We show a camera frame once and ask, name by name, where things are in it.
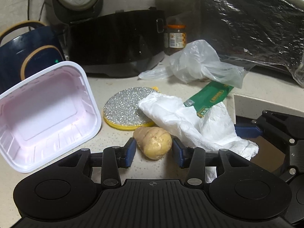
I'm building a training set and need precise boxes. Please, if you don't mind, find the white paper towel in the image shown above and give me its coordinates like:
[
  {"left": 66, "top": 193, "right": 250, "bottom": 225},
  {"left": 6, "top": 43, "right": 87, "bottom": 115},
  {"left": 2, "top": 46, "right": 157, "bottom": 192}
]
[{"left": 137, "top": 92, "right": 260, "bottom": 184}]

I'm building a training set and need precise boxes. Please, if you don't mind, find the beige ginger root piece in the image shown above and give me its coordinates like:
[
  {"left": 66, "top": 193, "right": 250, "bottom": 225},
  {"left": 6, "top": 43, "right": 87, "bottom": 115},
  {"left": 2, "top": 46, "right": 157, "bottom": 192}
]
[{"left": 133, "top": 127, "right": 172, "bottom": 160}]

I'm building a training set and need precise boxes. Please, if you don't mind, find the white plastic food tray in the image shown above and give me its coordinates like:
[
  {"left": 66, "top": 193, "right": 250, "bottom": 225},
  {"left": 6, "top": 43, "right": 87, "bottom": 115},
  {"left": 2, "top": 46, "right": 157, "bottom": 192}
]
[{"left": 1, "top": 61, "right": 102, "bottom": 173}]

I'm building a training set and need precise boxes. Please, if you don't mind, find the silver glitter round scrubber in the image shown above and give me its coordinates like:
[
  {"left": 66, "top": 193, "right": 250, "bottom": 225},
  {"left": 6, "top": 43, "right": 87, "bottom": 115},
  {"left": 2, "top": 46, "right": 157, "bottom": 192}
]
[{"left": 103, "top": 87, "right": 158, "bottom": 131}]

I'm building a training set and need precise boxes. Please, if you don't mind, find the green snack wrapper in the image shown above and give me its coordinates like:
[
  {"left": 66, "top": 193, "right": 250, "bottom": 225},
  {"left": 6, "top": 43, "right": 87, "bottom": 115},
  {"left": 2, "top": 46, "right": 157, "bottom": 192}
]
[{"left": 184, "top": 81, "right": 233, "bottom": 117}]

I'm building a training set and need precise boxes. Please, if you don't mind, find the clear plastic bag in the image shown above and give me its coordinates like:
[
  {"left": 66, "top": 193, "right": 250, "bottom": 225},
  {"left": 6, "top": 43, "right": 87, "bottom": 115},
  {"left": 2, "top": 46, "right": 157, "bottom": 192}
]
[{"left": 138, "top": 40, "right": 246, "bottom": 89}]

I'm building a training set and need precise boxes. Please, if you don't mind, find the black foil wrapped tray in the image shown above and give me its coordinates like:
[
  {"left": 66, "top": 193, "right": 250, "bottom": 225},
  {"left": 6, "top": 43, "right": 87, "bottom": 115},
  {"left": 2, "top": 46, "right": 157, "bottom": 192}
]
[{"left": 200, "top": 0, "right": 303, "bottom": 86}]

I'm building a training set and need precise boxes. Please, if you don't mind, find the black rice cooker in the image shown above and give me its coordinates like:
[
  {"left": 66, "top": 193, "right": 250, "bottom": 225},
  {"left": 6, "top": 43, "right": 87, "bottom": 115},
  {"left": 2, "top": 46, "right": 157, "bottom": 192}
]
[{"left": 67, "top": 7, "right": 166, "bottom": 78}]

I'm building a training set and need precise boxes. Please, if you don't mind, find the orange lid glass jar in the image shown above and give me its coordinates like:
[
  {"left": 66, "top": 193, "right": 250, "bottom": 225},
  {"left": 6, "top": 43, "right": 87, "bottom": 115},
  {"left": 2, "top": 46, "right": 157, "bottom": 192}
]
[{"left": 164, "top": 24, "right": 187, "bottom": 56}]

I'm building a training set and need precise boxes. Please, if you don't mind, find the grey round appliance lid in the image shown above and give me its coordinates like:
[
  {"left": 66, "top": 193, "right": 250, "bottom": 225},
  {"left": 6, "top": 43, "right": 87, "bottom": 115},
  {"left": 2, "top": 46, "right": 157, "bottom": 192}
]
[{"left": 45, "top": 0, "right": 103, "bottom": 25}]

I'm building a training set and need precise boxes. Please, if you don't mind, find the black power cable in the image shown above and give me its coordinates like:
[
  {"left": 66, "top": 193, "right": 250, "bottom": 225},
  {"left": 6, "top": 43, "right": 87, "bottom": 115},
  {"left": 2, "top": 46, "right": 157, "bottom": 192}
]
[{"left": 26, "top": 0, "right": 47, "bottom": 28}]

